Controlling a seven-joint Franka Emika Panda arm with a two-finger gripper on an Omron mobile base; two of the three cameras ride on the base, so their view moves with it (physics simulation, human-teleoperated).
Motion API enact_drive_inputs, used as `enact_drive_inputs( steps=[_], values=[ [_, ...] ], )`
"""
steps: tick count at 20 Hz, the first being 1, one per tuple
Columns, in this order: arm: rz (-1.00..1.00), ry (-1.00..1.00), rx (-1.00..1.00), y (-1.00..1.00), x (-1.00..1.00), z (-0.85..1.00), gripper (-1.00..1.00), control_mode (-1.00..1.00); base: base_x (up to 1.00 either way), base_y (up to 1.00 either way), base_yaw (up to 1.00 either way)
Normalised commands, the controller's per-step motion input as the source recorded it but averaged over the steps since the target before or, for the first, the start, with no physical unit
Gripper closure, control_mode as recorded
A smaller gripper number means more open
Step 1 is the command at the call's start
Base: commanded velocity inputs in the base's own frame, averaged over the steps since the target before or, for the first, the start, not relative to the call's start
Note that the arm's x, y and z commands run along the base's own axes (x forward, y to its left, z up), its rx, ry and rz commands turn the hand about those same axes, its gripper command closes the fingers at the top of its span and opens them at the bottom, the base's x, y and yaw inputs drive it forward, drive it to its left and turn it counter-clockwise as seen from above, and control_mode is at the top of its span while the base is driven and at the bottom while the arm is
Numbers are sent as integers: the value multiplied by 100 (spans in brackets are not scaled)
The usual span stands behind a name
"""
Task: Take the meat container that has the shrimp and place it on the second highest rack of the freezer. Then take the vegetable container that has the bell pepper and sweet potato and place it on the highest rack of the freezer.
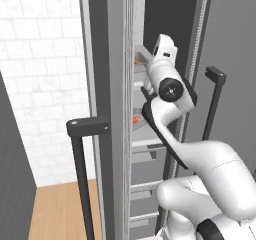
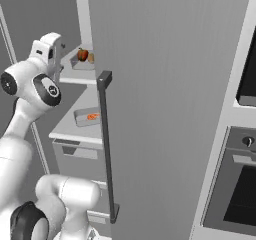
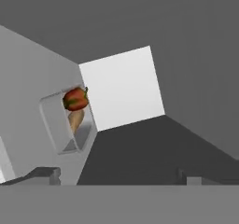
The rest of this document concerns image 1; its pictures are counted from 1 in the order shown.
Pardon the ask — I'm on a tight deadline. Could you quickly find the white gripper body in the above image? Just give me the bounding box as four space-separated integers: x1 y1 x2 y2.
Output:
153 33 177 54

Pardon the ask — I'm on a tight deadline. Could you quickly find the grey freezer cabinet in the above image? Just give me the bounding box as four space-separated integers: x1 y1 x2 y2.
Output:
128 0 215 240

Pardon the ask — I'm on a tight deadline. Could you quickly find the grey container with vegetables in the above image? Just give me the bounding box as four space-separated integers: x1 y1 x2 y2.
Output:
134 45 155 67

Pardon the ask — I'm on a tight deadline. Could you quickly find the grey freezer door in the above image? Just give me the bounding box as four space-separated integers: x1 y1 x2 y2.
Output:
77 0 138 240
161 0 256 232

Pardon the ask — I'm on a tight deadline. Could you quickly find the container with orange food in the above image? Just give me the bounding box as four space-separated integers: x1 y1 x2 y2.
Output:
132 114 148 127

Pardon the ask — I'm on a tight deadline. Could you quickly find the white freezer rack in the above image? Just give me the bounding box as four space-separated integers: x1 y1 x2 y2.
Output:
131 137 166 152
130 180 164 194
129 211 160 223

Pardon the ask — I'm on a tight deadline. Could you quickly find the dark grey cabinet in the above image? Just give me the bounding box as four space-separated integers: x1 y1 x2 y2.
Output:
0 70 37 240

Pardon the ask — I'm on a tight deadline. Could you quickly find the black door handle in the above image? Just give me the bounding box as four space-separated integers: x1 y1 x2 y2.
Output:
65 116 110 240
201 65 228 142

